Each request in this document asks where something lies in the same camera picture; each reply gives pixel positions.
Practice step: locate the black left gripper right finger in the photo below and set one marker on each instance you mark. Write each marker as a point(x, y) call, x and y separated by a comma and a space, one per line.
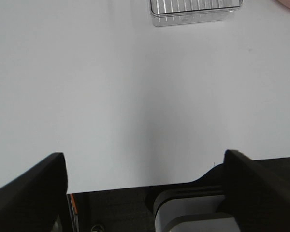
point(257, 192)

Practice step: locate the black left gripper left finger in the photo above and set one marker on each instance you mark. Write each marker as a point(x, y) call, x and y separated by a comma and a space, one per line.
point(35, 200)

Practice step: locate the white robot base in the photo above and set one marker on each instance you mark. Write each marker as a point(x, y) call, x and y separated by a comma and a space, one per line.
point(192, 210)

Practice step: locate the clear left plastic container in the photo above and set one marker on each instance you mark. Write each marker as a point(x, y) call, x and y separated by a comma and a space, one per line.
point(178, 12)

